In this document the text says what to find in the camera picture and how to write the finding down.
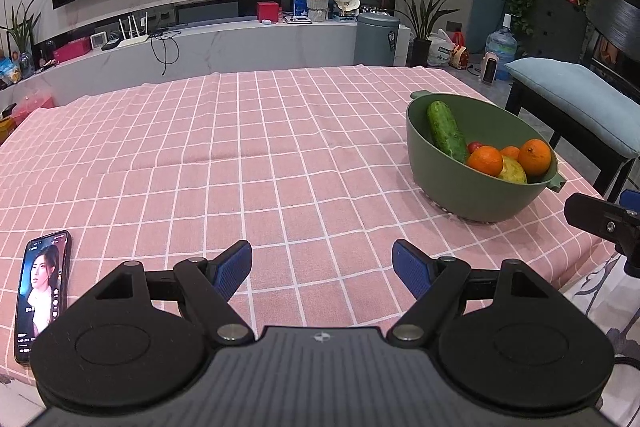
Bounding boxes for white plastic bag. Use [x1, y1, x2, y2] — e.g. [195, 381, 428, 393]
[427, 29, 458, 68]

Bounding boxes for black cable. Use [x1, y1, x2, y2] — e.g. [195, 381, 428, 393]
[149, 28, 182, 78]

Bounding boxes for yellow lemon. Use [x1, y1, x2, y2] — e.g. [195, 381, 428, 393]
[496, 155, 528, 185]

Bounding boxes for blue water bottle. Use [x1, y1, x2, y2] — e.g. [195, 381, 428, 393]
[486, 13, 517, 80]

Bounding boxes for black chair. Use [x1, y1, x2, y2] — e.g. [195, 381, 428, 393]
[582, 0, 640, 105]

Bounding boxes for white marble console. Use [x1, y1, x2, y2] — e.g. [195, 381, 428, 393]
[0, 0, 361, 108]

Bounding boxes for grey trash can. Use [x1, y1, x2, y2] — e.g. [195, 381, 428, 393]
[355, 13, 402, 68]

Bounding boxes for dark cabinet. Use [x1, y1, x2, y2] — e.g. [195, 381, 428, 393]
[525, 0, 588, 64]

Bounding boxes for black smartphone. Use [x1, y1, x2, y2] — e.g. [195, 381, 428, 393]
[15, 230, 72, 365]

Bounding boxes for green plastic bowl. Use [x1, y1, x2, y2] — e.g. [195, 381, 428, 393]
[406, 91, 568, 224]

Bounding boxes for long-leaf plant in black pot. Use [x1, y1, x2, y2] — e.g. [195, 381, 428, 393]
[385, 0, 473, 68]

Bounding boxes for black bench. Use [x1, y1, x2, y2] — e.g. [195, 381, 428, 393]
[505, 79, 633, 202]

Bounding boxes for white router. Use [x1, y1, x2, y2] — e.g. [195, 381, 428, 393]
[102, 13, 151, 52]

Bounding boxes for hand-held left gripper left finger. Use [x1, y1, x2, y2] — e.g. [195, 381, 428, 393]
[95, 240, 254, 348]

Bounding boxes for green potted plant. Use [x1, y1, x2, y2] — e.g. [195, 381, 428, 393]
[0, 0, 46, 72]

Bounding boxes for green cucumber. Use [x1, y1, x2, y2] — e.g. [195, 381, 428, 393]
[426, 101, 469, 164]

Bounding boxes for red box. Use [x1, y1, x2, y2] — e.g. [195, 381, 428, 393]
[256, 1, 282, 24]

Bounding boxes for floral patterned cloth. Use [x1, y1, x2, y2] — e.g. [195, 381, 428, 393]
[557, 247, 640, 408]

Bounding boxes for pink checked tablecloth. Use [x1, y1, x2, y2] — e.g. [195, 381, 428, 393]
[0, 66, 618, 388]

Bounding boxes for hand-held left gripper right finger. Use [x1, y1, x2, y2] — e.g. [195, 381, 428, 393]
[391, 239, 549, 348]

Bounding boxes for small white heater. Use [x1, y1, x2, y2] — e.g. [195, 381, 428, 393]
[479, 51, 501, 85]

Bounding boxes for pink box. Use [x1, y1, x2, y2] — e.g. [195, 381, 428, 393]
[52, 38, 92, 64]

